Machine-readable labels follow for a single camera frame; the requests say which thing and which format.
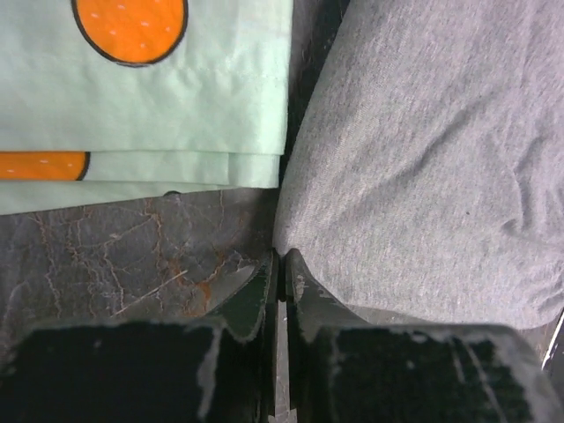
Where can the mint green printed garment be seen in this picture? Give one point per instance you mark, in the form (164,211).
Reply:
(106,101)

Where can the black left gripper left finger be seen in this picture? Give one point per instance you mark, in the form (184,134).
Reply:
(244,368)

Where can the grey cloth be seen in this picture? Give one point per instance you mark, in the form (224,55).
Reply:
(427,175)

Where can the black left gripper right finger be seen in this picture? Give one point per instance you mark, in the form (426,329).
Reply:
(315,318)

